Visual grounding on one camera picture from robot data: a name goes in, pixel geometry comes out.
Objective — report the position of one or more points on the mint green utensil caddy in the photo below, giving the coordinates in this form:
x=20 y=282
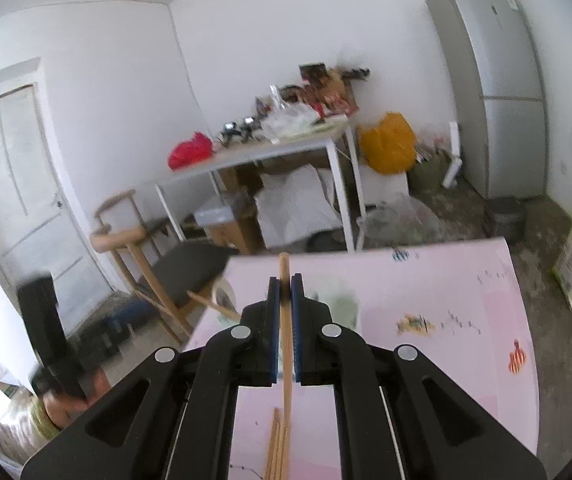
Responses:
x=343 y=306

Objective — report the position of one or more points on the silver refrigerator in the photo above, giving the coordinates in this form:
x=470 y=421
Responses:
x=498 y=95

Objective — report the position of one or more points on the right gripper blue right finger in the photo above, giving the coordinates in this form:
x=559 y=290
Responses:
x=399 y=416

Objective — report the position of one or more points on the wooden chair black seat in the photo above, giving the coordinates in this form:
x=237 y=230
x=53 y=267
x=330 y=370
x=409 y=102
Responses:
x=171 y=284

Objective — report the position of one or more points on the person's left hand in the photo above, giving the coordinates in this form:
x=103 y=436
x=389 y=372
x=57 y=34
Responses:
x=62 y=409

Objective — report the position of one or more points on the white door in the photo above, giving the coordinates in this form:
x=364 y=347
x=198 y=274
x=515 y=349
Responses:
x=38 y=234

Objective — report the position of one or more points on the clutter on side table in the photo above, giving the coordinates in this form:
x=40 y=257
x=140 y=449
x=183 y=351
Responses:
x=324 y=95

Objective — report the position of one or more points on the black pot on floor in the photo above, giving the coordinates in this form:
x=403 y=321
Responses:
x=504 y=217

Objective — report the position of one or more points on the orange plastic bag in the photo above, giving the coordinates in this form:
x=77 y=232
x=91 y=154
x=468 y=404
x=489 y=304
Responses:
x=389 y=146

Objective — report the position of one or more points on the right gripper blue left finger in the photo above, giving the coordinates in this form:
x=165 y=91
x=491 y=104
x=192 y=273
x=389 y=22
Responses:
x=172 y=417

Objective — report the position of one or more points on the white sack under table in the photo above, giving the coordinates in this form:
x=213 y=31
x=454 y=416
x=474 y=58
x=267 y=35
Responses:
x=296 y=205

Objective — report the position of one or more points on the pink patterned tablecloth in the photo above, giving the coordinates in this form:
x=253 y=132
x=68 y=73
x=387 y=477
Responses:
x=459 y=303

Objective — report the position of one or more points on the red plastic bag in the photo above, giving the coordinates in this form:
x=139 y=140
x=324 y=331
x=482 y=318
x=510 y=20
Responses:
x=187 y=153

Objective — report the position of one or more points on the wooden chopstick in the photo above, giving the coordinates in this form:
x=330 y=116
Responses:
x=286 y=338
x=271 y=449
x=278 y=458

